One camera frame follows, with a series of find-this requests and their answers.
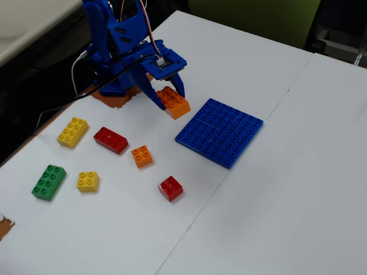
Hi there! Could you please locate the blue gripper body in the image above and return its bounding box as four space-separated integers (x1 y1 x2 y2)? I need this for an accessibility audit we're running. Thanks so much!
116 40 167 93

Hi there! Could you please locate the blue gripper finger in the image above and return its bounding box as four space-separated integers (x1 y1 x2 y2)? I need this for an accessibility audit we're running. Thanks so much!
130 66 166 111
169 73 186 100

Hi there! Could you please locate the orange 2x4 block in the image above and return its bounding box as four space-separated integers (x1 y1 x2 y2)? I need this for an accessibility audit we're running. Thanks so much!
156 86 192 120

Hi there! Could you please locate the blue studded robot base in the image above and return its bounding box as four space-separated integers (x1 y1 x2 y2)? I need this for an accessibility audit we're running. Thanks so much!
99 82 127 97

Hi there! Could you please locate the red 2x4 block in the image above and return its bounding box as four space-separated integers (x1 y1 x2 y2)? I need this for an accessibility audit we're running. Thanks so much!
93 127 129 155

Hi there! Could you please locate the orange 2x2 block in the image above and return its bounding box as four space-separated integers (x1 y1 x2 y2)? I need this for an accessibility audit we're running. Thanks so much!
131 145 154 169

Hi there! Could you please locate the yellow 2x4 block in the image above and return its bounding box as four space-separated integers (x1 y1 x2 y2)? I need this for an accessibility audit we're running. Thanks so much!
57 116 89 149

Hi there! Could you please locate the red 2x2 block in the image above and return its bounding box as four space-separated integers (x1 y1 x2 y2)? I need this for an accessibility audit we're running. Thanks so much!
158 175 184 203

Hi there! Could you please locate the yellow 2x2 block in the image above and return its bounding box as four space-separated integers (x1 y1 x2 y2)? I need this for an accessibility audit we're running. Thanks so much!
76 171 100 193

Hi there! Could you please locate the green 2x4 block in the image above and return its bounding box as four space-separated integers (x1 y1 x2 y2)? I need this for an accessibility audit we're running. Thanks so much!
31 164 67 201

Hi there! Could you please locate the blue 8x8 studded plate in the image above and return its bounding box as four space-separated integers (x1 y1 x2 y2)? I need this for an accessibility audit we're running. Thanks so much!
174 98 264 170

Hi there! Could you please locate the green chair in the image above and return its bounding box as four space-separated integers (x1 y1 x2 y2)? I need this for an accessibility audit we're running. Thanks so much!
188 0 322 50

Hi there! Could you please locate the white side table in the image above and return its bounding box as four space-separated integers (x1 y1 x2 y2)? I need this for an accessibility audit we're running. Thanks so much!
0 0 84 67

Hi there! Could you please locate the wrist camera on blue mount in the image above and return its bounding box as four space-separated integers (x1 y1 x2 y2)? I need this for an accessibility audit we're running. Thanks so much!
140 47 188 81

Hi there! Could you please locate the red white servo wire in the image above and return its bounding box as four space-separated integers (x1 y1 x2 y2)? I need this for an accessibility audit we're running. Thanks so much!
119 0 165 62

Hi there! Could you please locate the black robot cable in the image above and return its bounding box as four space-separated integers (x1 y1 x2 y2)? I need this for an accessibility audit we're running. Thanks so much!
32 56 146 135

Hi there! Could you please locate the white cable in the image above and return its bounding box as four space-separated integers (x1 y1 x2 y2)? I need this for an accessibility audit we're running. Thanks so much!
71 50 89 97

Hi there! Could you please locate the grey metal chair frame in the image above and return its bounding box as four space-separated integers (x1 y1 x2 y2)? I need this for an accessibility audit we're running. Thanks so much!
305 25 367 68

